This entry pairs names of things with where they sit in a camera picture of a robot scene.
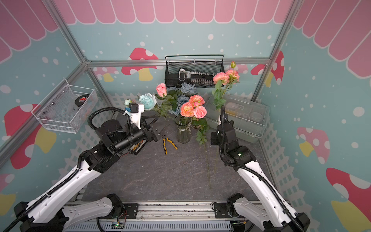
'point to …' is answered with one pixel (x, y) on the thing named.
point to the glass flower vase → (183, 133)
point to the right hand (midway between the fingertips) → (216, 130)
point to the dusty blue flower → (183, 94)
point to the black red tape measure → (80, 99)
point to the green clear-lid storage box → (248, 118)
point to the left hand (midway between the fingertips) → (164, 123)
